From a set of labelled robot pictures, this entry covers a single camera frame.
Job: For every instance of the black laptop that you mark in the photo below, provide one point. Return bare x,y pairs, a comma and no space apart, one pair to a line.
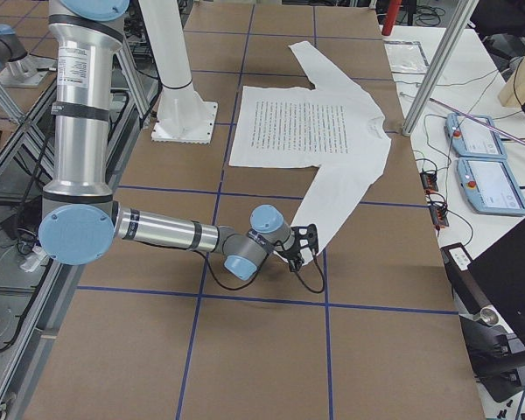
500,273

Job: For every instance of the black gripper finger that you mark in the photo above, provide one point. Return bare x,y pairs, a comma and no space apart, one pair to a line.
296,264

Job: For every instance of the white long-sleeve printed shirt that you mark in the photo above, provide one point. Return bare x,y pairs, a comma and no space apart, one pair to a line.
335,126

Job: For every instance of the upper blue teach pendant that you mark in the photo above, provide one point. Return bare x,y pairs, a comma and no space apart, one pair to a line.
470,139

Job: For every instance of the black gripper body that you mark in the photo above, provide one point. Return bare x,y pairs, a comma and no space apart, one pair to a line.
291,252

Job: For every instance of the orange black electronics board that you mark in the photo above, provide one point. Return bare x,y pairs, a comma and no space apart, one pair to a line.
429,181

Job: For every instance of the aluminium frame post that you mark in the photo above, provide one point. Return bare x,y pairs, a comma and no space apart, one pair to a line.
448,42

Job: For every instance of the clear plastic sheet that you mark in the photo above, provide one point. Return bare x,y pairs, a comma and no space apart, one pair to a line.
406,57

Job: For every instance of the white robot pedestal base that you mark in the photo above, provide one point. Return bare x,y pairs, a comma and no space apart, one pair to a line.
182,115

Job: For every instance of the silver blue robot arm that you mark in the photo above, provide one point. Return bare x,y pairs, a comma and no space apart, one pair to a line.
80,217

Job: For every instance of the blue teach pendant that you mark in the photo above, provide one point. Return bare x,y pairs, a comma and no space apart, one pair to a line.
490,186
470,139

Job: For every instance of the red cylinder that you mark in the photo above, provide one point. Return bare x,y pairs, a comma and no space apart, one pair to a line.
391,16

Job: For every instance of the lower blue teach pendant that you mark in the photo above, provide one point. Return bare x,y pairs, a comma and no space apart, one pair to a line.
490,186

